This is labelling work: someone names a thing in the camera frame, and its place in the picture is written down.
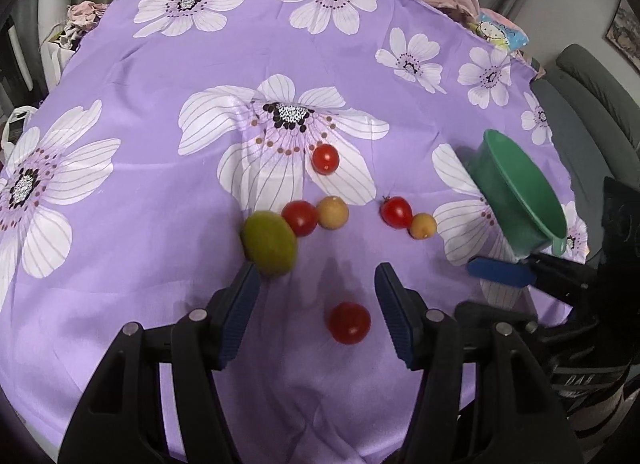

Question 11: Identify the grey sofa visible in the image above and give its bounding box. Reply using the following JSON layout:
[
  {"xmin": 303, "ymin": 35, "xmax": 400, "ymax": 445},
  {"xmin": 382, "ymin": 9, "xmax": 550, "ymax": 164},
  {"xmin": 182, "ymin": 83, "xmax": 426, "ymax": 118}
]
[{"xmin": 530, "ymin": 43, "xmax": 640, "ymax": 265}]

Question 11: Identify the cartoon print pillow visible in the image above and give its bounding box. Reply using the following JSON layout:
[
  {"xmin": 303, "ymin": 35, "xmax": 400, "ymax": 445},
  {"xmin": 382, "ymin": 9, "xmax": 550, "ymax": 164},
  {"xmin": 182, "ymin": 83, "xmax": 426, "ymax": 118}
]
[{"xmin": 475, "ymin": 13, "xmax": 531, "ymax": 52}]

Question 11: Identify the green mango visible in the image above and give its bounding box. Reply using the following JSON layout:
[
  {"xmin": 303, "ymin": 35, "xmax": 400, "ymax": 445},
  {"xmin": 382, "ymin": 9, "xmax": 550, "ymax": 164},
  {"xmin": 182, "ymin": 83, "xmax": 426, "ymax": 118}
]
[{"xmin": 240, "ymin": 210, "xmax": 299, "ymax": 278}]

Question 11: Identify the pink floral cloth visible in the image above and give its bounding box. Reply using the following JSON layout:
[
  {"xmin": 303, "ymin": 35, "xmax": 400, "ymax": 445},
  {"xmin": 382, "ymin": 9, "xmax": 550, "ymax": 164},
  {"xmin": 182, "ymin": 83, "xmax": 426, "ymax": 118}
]
[{"xmin": 66, "ymin": 0, "xmax": 109, "ymax": 34}]

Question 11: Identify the purple floral tablecloth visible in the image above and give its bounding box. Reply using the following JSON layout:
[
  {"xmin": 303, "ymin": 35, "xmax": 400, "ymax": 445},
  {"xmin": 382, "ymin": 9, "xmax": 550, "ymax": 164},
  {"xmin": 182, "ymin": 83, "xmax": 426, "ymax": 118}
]
[{"xmin": 0, "ymin": 0, "xmax": 591, "ymax": 464}]

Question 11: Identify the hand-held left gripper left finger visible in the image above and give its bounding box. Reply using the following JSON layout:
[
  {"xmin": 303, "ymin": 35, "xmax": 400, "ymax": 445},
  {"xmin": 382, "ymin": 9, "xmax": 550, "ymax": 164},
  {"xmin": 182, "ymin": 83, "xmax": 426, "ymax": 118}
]
[{"xmin": 57, "ymin": 260, "xmax": 262, "ymax": 464}]

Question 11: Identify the framed wall picture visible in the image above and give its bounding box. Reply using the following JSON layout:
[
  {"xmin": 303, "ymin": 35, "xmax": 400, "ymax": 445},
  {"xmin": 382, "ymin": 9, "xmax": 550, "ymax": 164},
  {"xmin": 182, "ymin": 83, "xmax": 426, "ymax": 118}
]
[{"xmin": 606, "ymin": 0, "xmax": 640, "ymax": 52}]

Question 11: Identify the tan longan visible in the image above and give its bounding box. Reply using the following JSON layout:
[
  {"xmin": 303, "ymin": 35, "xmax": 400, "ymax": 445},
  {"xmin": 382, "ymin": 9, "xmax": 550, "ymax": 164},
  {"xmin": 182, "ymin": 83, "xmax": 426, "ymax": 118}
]
[
  {"xmin": 410, "ymin": 212, "xmax": 437, "ymax": 241},
  {"xmin": 317, "ymin": 196, "xmax": 350, "ymax": 231}
]

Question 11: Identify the green plastic bowl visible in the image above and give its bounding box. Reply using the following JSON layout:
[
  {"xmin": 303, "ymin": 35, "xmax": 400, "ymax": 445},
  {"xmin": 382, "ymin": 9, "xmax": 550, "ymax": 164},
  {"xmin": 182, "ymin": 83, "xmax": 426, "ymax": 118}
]
[{"xmin": 467, "ymin": 129, "xmax": 568, "ymax": 257}]

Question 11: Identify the person's right forearm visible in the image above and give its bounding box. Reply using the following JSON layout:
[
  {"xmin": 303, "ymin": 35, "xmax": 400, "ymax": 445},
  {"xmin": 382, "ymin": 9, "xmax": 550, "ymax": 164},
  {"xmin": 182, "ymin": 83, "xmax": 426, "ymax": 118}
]
[{"xmin": 552, "ymin": 366, "xmax": 636, "ymax": 440}]

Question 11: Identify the red cherry tomato with stem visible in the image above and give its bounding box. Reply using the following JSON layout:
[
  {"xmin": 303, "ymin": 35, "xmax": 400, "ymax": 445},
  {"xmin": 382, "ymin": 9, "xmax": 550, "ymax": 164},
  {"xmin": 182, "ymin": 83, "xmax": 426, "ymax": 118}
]
[{"xmin": 380, "ymin": 195, "xmax": 414, "ymax": 230}]

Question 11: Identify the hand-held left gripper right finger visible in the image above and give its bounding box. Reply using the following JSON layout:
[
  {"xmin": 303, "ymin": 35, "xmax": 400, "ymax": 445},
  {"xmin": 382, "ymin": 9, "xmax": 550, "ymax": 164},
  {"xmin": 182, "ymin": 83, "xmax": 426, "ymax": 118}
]
[{"xmin": 374, "ymin": 262, "xmax": 583, "ymax": 464}]

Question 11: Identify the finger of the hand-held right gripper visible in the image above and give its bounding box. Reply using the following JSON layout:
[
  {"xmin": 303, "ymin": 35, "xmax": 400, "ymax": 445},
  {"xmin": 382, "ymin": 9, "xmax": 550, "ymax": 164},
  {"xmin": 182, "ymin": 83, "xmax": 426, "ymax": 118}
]
[
  {"xmin": 467, "ymin": 253, "xmax": 596, "ymax": 302},
  {"xmin": 456, "ymin": 301, "xmax": 576, "ymax": 342}
]

